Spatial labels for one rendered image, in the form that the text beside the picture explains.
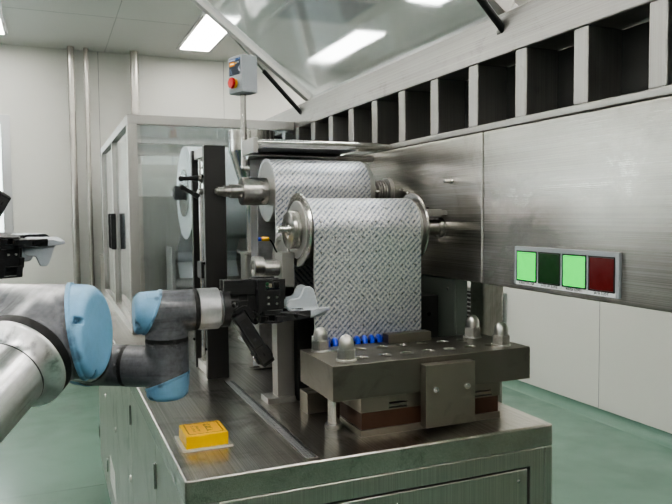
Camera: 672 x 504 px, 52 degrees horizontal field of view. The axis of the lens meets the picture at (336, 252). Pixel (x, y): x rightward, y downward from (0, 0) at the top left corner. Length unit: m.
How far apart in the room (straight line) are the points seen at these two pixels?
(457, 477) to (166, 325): 0.56
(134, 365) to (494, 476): 0.66
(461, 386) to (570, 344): 3.55
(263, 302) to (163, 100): 5.78
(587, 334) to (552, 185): 3.46
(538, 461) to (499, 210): 0.46
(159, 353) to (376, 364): 0.37
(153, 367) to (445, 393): 0.51
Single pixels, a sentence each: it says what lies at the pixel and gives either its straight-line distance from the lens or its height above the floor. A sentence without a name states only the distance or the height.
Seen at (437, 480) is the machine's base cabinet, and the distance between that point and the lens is 1.22.
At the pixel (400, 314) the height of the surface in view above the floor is 1.08.
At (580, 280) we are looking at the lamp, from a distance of 1.17.
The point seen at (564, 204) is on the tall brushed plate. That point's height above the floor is 1.29.
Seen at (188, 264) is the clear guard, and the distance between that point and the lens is 2.31.
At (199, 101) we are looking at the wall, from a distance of 7.02.
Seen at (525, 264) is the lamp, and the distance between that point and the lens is 1.27.
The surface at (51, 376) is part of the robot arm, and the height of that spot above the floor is 1.10.
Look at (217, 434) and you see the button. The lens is 1.18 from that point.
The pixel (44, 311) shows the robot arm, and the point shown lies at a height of 1.17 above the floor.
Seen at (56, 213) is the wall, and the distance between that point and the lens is 6.79.
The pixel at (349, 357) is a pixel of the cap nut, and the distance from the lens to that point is 1.18.
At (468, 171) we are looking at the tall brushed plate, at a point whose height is 1.36.
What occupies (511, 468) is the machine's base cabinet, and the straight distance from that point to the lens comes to 1.30.
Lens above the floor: 1.28
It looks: 3 degrees down
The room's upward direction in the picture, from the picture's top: straight up
